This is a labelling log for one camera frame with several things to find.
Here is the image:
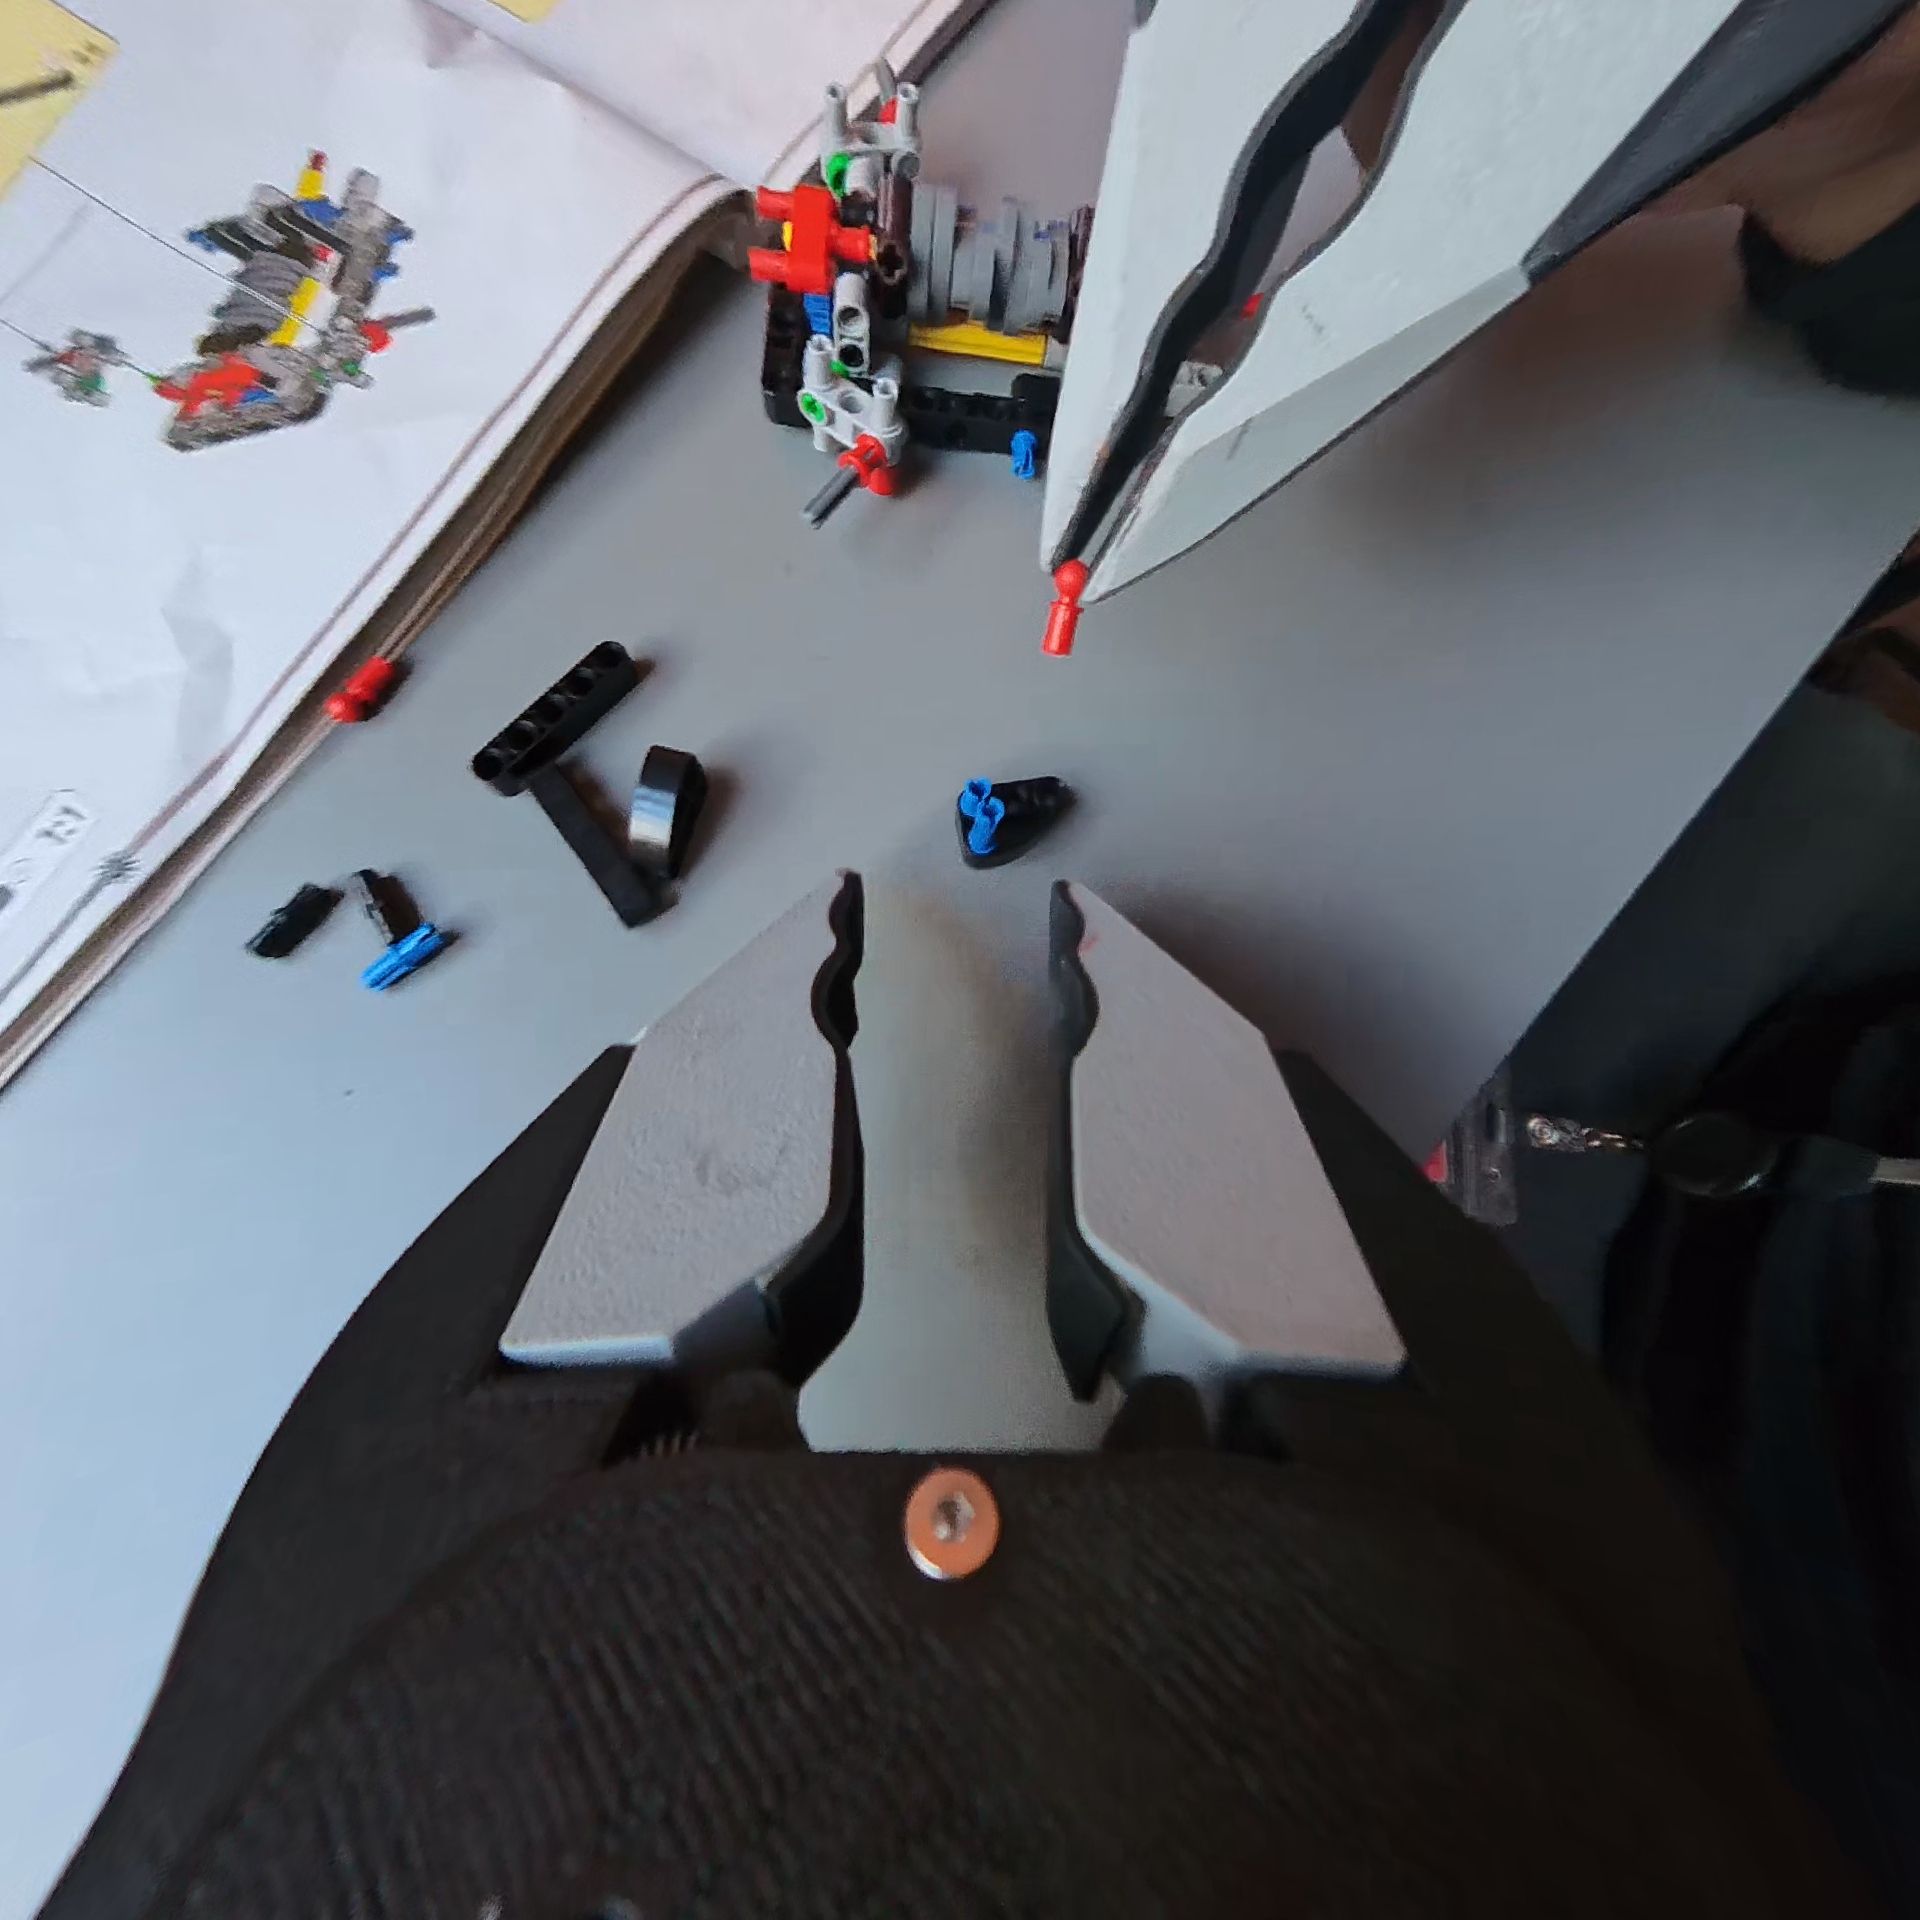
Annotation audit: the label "person's right hand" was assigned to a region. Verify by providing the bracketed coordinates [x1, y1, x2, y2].
[1627, 52, 1920, 264]

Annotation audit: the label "person's grey trousers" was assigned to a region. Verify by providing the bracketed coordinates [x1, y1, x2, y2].
[1411, 592, 1920, 1920]

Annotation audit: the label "black angled lego piece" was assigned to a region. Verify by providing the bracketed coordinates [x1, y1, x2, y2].
[955, 775, 1074, 871]

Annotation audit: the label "long black lego beam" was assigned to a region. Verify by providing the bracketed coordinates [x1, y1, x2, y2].
[525, 772, 680, 929]

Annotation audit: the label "lego instruction booklet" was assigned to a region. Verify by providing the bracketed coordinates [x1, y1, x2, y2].
[0, 0, 994, 1093]

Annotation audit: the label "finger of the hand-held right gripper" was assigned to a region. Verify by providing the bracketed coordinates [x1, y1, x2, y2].
[1084, 0, 1787, 604]
[1038, 0, 1407, 572]

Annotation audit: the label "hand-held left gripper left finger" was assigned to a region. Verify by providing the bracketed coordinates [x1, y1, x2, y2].
[499, 866, 871, 1391]

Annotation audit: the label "lego engine chassis assembly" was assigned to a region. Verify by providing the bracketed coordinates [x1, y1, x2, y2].
[748, 60, 1225, 531]

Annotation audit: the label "curved black lego piece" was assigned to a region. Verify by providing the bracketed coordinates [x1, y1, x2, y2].
[631, 746, 710, 882]

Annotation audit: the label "black five-hole lego beam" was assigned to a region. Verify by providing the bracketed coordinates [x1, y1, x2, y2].
[473, 642, 647, 797]

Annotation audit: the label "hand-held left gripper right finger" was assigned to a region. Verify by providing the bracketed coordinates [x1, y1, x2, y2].
[1044, 877, 1409, 1407]

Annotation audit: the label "black badge reel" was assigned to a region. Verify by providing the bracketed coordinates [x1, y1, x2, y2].
[1648, 1109, 1780, 1198]

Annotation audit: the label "black lanyard strap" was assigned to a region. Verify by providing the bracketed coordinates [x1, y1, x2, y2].
[1777, 1137, 1920, 1197]

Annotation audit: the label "person's black jacket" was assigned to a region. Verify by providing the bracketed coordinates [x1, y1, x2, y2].
[1596, 975, 1920, 1920]

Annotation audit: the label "clear badge holder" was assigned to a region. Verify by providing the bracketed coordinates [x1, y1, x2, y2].
[1437, 1079, 1524, 1226]

